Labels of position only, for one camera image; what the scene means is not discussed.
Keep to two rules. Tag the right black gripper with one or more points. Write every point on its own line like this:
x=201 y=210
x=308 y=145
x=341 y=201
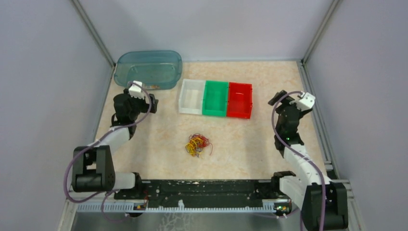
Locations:
x=277 y=97

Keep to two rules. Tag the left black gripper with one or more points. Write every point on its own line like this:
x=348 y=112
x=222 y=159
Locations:
x=154 y=102

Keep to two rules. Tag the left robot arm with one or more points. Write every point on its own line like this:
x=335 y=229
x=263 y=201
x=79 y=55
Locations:
x=94 y=170

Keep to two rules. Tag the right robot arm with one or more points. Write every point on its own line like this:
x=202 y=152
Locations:
x=322 y=202

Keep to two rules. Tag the blue transparent plastic tub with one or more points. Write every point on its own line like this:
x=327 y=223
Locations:
x=157 y=70

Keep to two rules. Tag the red plastic bin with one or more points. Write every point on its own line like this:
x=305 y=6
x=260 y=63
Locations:
x=240 y=101

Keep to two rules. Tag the white plastic bin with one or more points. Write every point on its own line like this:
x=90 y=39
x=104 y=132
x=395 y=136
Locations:
x=191 y=97

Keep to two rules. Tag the green plastic bin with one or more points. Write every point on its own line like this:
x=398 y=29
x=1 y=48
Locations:
x=215 y=98

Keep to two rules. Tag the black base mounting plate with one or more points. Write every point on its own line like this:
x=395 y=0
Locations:
x=217 y=194

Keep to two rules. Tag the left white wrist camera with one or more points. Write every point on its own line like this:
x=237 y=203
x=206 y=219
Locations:
x=135 y=90

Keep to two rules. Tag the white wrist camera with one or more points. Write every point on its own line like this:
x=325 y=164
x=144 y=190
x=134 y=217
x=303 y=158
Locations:
x=135 y=90
x=305 y=101

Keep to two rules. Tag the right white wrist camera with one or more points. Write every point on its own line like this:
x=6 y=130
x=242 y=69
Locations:
x=305 y=101

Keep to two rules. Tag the white slotted cable duct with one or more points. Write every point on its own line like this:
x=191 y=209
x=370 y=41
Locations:
x=130 y=207

